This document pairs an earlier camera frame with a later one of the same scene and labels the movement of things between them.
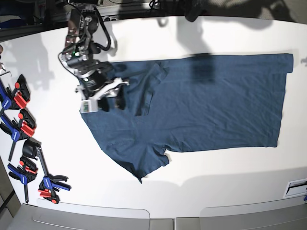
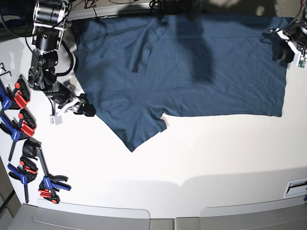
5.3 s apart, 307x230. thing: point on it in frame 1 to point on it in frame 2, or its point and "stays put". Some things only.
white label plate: x=297 y=188 stays put
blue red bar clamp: x=26 y=172 stays put
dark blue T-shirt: x=207 y=102 to x=135 y=68
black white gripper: x=97 y=84 to x=68 y=102
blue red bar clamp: x=51 y=183 stays put
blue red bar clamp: x=25 y=128 stays put
